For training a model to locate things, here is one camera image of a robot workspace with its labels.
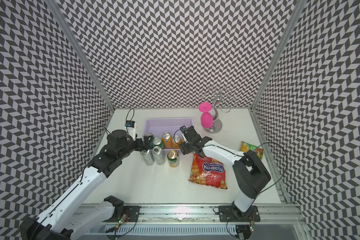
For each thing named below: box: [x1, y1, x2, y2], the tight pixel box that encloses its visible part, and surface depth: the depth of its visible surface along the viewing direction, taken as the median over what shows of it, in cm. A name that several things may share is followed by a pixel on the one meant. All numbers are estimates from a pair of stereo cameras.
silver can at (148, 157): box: [140, 149, 155, 166], surface depth 84 cm
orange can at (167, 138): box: [162, 132, 173, 149], surface depth 92 cm
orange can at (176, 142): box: [172, 135, 182, 149], surface depth 91 cm
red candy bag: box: [189, 152, 228, 190], surface depth 84 cm
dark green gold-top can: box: [167, 150, 180, 168], surface depth 84 cm
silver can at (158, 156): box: [152, 145, 166, 166], surface depth 83 cm
